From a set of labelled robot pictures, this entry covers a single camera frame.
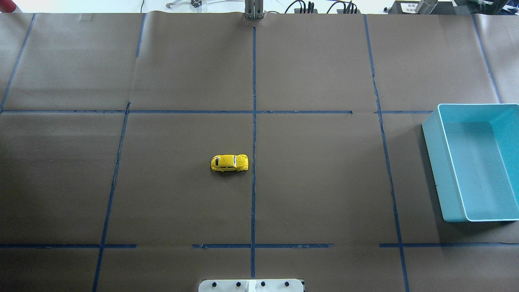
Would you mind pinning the grey metal camera post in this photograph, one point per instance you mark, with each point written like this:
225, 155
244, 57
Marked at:
254, 9

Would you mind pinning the red object at corner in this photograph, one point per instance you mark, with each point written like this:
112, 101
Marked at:
7, 6

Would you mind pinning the black box with label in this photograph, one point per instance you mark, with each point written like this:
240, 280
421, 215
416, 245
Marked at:
427, 7

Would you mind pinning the teal plastic bin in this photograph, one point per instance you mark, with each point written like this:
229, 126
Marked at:
474, 155

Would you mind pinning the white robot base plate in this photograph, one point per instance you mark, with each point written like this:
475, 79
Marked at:
252, 285

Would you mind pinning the yellow beetle toy car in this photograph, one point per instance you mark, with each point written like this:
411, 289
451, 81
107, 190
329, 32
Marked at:
229, 163

